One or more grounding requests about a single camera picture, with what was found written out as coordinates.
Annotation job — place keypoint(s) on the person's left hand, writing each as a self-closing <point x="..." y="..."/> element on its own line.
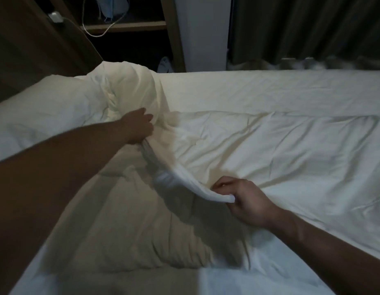
<point x="136" y="125"/>

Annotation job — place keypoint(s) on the person's right hand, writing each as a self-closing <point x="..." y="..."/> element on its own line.
<point x="250" y="202"/>

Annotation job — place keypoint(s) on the person's left thumb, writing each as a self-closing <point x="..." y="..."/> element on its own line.
<point x="140" y="112"/>

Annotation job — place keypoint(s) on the person's right thumb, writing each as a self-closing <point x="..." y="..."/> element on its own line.
<point x="222" y="182"/>

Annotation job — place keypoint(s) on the white duvet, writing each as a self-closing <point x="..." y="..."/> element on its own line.
<point x="270" y="168"/>

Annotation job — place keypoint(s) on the person's right forearm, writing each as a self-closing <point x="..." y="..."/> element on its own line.
<point x="328" y="258"/>

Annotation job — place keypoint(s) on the person's left forearm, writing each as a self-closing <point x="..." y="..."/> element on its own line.
<point x="51" y="193"/>

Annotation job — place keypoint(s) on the white bag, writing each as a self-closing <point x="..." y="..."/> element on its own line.
<point x="164" y="65"/>

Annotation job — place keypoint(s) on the wooden shelf unit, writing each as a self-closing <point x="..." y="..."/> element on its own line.
<point x="137" y="27"/>

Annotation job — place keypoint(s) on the white bed sheet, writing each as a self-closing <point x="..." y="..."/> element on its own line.
<point x="270" y="90"/>

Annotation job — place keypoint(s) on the white pillow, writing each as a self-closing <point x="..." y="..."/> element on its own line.
<point x="36" y="113"/>

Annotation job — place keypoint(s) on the blue face mask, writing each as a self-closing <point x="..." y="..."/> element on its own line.
<point x="111" y="7"/>

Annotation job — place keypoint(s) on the white power adapter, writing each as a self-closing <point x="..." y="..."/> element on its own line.
<point x="55" y="17"/>

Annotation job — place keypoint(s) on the dark curtain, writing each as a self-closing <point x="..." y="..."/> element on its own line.
<point x="306" y="29"/>

